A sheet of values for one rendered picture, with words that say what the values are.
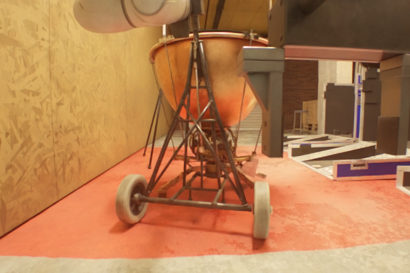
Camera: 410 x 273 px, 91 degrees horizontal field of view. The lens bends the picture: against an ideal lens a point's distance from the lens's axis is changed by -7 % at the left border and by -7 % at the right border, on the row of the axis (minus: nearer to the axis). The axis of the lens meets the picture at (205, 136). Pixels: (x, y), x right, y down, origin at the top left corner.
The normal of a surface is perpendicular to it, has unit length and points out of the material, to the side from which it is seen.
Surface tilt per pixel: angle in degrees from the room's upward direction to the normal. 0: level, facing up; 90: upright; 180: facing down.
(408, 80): 90
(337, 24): 90
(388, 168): 90
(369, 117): 90
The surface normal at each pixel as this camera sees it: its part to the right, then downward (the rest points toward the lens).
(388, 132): -1.00, 0.00
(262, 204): -0.18, -0.44
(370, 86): -0.02, 0.09
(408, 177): -0.31, 0.08
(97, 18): -0.15, 0.74
